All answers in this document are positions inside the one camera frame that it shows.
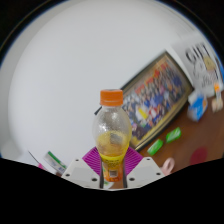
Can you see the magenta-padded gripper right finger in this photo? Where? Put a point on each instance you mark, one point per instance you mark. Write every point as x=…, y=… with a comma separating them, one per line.
x=143, y=171

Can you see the framed group photo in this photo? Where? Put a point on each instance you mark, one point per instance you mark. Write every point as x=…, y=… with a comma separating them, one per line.
x=156, y=96

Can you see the orange juice bottle orange cap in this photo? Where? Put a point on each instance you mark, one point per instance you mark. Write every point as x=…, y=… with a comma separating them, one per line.
x=112, y=140

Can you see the small brown patterned box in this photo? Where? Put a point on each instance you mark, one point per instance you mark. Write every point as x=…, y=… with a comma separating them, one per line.
x=217, y=100

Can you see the flat round red coaster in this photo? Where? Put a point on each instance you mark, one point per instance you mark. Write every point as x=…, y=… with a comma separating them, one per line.
x=199, y=156

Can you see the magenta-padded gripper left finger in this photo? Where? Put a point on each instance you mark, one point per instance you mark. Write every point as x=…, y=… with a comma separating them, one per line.
x=81, y=171

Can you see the white paper gift bag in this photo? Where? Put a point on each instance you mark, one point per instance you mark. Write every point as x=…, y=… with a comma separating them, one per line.
x=200, y=63

